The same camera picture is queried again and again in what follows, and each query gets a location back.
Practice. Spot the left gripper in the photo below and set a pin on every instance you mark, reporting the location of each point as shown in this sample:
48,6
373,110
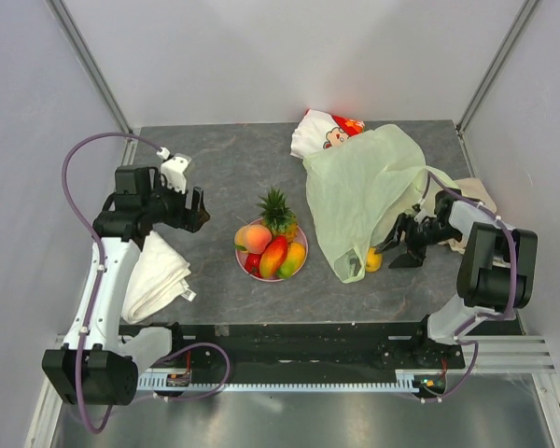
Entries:
186,218

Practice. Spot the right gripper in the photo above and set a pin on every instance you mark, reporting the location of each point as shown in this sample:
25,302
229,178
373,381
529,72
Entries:
406,260

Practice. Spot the small yellow fake fruit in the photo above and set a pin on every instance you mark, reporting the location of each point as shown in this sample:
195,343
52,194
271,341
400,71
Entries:
374,260

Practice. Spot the fake peach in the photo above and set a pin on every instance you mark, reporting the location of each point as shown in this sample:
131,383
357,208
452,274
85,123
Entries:
256,238

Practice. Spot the green avocado print plastic bag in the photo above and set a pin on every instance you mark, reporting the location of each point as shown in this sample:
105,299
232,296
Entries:
356,190

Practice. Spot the fake red bell pepper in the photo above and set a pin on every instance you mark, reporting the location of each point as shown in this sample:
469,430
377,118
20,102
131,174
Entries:
252,262

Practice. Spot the fake pineapple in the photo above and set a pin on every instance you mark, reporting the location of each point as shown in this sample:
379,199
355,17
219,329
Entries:
276,215

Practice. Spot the fake red orange mango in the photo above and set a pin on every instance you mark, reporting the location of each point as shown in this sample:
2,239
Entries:
273,257

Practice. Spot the fake yellow pear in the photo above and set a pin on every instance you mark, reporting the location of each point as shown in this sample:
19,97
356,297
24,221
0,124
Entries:
239,239

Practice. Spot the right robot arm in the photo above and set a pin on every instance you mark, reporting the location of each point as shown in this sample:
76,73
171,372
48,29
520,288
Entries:
496,274

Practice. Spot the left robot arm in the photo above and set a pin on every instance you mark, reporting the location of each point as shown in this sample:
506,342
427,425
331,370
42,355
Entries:
93,365

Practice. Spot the white red cartoon bag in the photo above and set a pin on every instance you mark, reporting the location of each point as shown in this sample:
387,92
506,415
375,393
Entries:
319,130

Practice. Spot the white folded towel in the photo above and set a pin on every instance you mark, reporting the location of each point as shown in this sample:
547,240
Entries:
158,278

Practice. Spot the beige crumpled cloth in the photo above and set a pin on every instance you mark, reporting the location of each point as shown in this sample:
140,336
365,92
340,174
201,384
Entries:
472,188

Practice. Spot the pink plate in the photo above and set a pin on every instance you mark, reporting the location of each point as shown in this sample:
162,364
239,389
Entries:
240,257

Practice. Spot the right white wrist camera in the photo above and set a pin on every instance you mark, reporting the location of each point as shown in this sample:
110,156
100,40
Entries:
423,209

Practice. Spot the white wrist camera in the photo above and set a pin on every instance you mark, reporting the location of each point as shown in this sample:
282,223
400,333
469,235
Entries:
173,169
423,209

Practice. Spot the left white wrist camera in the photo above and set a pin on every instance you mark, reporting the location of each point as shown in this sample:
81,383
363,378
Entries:
173,169

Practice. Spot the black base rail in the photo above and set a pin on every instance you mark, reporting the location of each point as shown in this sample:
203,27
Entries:
383,346

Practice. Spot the slotted cable duct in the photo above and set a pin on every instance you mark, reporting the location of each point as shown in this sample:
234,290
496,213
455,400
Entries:
160,381

